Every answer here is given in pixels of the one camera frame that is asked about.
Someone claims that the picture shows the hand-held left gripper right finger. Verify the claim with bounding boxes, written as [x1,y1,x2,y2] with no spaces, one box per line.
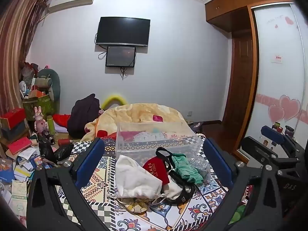
[200,138,285,231]

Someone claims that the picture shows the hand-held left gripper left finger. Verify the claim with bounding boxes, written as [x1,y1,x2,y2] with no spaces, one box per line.
[26,138,116,231]

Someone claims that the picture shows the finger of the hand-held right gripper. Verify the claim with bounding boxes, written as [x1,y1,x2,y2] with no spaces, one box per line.
[241,137,300,177]
[261,126,308,167]

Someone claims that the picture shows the green cloth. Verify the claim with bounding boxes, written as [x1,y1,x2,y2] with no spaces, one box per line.
[173,154,204,185]

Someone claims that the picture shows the white drawstring pouch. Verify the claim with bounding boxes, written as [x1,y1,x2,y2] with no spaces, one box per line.
[115,154,163,199]

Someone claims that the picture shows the black strap bag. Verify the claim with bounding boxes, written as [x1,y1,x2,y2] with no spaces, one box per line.
[155,147,196,207]

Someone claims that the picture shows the red fabric pouch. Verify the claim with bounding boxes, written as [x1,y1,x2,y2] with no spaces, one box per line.
[142,158,170,186]

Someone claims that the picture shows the clear plastic storage box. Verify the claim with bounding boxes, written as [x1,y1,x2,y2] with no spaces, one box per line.
[115,122,204,160]

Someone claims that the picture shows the clear crinkled plastic bag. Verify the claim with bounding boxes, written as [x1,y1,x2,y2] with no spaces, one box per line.
[190,157,212,182]

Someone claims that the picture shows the red metal flask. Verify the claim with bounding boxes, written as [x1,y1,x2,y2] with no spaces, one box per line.
[57,138,73,147]

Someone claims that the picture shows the dark jacket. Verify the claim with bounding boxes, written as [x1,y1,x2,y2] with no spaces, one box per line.
[67,93,101,139]

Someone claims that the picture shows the black plastic bag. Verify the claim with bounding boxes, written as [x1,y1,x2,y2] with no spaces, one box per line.
[37,133,74,163]

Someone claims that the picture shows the red cloth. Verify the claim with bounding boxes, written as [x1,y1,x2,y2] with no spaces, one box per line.
[52,114,71,127]

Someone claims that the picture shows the green bottle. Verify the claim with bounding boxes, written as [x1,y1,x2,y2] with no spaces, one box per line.
[47,115,56,136]

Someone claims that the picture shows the small white cloth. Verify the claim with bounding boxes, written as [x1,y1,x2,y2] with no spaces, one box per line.
[161,180,184,200]

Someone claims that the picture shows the white heart sliding door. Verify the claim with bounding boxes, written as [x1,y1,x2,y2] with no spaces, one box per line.
[237,3,308,160]

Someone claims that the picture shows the green fabric item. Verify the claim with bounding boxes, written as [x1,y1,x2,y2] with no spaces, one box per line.
[228,204,248,225]

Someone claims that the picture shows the pink bunny toy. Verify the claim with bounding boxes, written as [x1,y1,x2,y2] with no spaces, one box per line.
[34,106,48,133]

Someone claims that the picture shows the yellow fleece blanket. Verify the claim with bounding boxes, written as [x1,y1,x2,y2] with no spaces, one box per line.
[80,103,190,142]

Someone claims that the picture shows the yellow floral cloth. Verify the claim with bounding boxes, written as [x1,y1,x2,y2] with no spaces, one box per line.
[120,197,151,214]

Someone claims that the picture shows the green cardboard box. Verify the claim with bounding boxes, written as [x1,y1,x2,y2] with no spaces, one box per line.
[23,94,56,121]

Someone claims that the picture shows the pile of papers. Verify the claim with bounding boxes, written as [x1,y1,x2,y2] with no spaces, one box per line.
[0,147,58,222]

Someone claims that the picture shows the red book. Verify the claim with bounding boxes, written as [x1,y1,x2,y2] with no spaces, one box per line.
[7,137,33,155]

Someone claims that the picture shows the patterned bed sheet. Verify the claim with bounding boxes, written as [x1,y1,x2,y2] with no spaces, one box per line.
[56,131,241,231]

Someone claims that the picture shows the grey green neck pillow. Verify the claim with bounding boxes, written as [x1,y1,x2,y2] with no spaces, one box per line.
[36,69,60,101]

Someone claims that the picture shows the wooden wardrobe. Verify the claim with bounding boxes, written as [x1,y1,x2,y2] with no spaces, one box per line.
[205,0,293,160]

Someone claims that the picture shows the red box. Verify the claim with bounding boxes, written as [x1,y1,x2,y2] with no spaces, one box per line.
[0,108,26,130]

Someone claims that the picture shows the striped brown curtain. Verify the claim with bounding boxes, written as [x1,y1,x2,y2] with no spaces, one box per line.
[0,0,51,118]

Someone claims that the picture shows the white air conditioner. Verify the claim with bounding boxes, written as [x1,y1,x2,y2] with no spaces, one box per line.
[48,0,94,13]

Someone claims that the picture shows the small wall monitor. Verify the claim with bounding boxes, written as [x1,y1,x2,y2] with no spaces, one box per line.
[105,46,136,68]

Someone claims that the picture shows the black wall television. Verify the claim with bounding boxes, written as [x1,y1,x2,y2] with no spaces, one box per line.
[95,17,151,47]

